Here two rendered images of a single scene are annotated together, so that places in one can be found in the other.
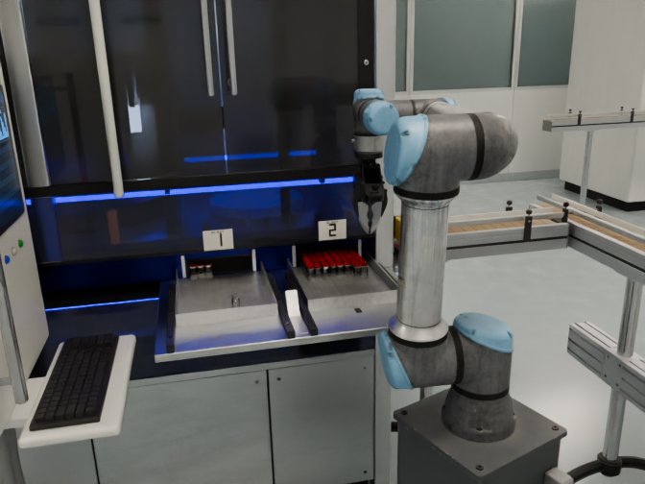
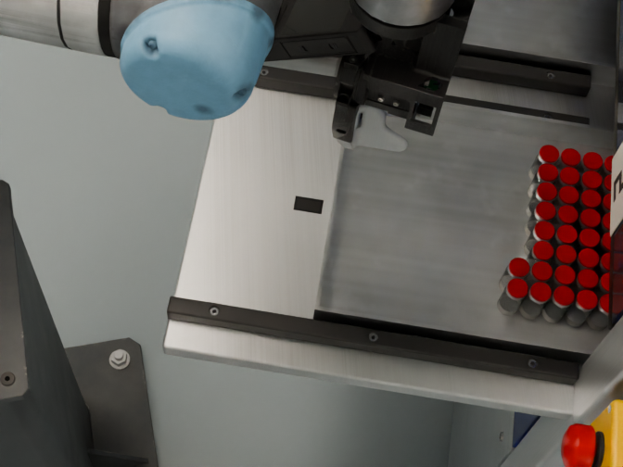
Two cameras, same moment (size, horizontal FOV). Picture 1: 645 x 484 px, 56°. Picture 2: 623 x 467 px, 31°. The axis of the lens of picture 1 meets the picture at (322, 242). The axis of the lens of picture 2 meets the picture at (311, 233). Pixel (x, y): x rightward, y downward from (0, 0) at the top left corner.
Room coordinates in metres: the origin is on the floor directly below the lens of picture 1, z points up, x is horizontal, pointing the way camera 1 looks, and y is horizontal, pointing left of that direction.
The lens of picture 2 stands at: (1.62, -0.62, 1.89)
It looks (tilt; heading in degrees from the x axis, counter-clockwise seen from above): 63 degrees down; 104
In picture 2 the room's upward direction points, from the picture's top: 8 degrees clockwise
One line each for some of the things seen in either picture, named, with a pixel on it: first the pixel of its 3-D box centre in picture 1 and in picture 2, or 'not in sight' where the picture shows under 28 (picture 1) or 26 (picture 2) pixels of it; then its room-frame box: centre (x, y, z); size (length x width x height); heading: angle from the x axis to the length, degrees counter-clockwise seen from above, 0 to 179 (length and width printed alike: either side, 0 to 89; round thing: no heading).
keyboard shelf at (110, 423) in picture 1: (68, 385); not in sight; (1.29, 0.62, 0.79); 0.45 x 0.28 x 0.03; 12
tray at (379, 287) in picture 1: (340, 278); (497, 227); (1.67, -0.05, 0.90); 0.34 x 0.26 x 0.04; 12
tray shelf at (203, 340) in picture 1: (287, 302); (440, 94); (1.57, 0.10, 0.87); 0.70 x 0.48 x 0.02; 102
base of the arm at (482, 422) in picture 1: (479, 399); not in sight; (1.10, -0.32, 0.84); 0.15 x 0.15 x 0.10
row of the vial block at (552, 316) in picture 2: (335, 268); (562, 233); (1.73, -0.04, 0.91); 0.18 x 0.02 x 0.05; 102
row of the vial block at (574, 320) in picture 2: (333, 266); (583, 237); (1.75, -0.03, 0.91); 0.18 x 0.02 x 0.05; 102
